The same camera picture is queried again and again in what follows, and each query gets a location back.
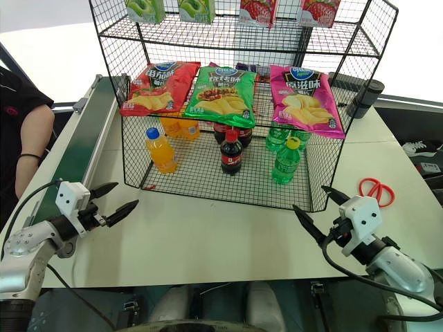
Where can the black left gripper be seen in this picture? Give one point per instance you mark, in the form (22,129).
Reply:
(90,218)

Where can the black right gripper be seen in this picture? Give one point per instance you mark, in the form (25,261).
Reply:
(341,232)

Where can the person bare forearm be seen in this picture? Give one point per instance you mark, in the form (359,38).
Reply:
(33,138)

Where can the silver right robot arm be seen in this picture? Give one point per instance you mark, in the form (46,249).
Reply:
(398,269)

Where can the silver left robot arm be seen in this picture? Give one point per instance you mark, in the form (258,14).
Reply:
(24,252)

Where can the green conveyor belt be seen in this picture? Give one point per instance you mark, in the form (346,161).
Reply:
(74,152)

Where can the green soda bottle yellow cap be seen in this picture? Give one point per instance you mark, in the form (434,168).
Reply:
(284,164)

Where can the orange juice bottle blue cap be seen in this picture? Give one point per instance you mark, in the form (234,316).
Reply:
(162,154)

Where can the black table clamp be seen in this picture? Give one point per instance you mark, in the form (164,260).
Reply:
(128,311)
(317,293)

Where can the black wristband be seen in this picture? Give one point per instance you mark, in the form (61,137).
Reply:
(29,156)

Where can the cola bottle red cap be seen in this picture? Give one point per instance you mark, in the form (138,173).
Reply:
(231,155)

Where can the grey rounded shell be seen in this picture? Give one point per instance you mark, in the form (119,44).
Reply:
(264,306)
(173,307)

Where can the pink potato chips bag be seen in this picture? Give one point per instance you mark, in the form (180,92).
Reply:
(304,100)

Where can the black and white sneaker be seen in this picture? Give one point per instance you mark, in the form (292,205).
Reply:
(420,148)

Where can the red potato chips bag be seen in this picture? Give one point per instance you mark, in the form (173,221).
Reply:
(162,86)

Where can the black cylinder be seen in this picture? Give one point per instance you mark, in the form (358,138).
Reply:
(368,94)

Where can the person in black shirt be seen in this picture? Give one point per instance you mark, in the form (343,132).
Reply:
(17,97)

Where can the dark red snack packet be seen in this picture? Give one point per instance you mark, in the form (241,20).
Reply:
(263,75)

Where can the green potato chips bag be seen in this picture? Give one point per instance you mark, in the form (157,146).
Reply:
(221,97)

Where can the purple snack packet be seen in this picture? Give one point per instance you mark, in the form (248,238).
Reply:
(246,67)

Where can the green apple drink carton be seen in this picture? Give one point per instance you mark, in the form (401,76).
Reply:
(147,10)
(197,10)

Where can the red strawberry drink carton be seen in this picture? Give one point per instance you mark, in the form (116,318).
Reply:
(320,12)
(257,12)

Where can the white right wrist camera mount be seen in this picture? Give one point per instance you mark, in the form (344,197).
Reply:
(363,214)

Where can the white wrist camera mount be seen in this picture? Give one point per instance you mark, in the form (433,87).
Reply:
(363,214)
(70,198)

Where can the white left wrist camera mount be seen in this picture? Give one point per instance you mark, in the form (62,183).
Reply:
(70,198)

